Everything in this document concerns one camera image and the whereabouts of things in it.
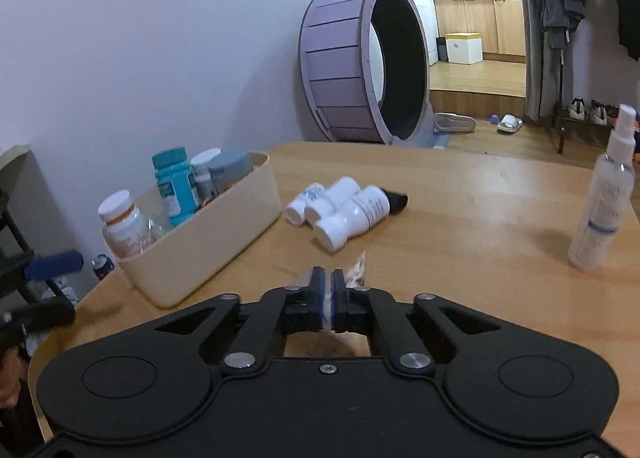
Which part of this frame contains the white orange-label pill bottle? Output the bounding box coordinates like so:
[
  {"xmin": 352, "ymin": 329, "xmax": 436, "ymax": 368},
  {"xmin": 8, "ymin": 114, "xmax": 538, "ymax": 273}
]
[{"xmin": 98, "ymin": 190, "xmax": 150, "ymax": 259}]

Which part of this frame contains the teal lidded jar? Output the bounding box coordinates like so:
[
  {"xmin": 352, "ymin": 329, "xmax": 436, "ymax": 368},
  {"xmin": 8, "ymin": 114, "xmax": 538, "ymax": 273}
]
[{"xmin": 152, "ymin": 147, "xmax": 201, "ymax": 227}]

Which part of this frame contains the toothpick jar blue lid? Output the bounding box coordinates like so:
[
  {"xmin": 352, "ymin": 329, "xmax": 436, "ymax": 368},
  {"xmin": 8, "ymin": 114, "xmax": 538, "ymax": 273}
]
[{"xmin": 206, "ymin": 148, "xmax": 253, "ymax": 196}]

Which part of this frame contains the large white blue-label bottle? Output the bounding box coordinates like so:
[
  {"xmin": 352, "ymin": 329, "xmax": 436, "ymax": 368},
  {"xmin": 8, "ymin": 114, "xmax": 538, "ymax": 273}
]
[{"xmin": 190, "ymin": 148, "xmax": 221, "ymax": 205}]

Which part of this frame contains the person's left hand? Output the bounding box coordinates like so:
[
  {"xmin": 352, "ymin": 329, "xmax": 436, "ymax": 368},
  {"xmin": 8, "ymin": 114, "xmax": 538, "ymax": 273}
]
[{"xmin": 0, "ymin": 348, "xmax": 24, "ymax": 409}]

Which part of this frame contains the cream plastic storage bin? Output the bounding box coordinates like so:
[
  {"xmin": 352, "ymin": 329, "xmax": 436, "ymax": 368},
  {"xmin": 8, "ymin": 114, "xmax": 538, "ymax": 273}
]
[{"xmin": 113, "ymin": 151, "xmax": 281, "ymax": 309}]

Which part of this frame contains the clear spray bottle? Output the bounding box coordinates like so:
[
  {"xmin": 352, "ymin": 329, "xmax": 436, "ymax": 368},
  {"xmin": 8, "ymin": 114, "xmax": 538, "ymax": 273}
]
[{"xmin": 568, "ymin": 104, "xmax": 637, "ymax": 271}]

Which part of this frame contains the small white bottle right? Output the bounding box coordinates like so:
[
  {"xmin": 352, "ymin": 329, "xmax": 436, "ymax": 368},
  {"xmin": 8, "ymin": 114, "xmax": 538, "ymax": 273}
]
[{"xmin": 314, "ymin": 186, "xmax": 390, "ymax": 253}]

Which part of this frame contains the small white bottle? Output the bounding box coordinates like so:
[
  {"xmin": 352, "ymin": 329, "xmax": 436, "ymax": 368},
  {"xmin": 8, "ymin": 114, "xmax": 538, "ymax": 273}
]
[
  {"xmin": 305, "ymin": 176, "xmax": 360, "ymax": 225},
  {"xmin": 284, "ymin": 183, "xmax": 326, "ymax": 226},
  {"xmin": 314, "ymin": 186, "xmax": 390, "ymax": 253}
]

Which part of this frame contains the small white bottle left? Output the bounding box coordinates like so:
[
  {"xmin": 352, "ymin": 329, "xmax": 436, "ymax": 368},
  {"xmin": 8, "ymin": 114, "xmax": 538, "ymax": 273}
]
[{"xmin": 284, "ymin": 183, "xmax": 326, "ymax": 226}]

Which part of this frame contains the small white bottle middle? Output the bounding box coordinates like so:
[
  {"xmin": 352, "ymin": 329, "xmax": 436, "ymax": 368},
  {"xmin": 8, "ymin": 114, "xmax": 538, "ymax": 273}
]
[{"xmin": 305, "ymin": 176, "xmax": 360, "ymax": 225}]

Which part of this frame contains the white foam box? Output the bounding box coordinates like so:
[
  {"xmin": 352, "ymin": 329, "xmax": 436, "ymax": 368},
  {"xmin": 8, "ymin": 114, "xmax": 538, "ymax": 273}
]
[{"xmin": 445, "ymin": 32, "xmax": 484, "ymax": 64}]

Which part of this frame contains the purple cat exercise wheel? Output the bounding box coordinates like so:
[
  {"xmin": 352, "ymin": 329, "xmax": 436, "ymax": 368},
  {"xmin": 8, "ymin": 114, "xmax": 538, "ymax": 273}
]
[{"xmin": 298, "ymin": 0, "xmax": 430, "ymax": 145}]

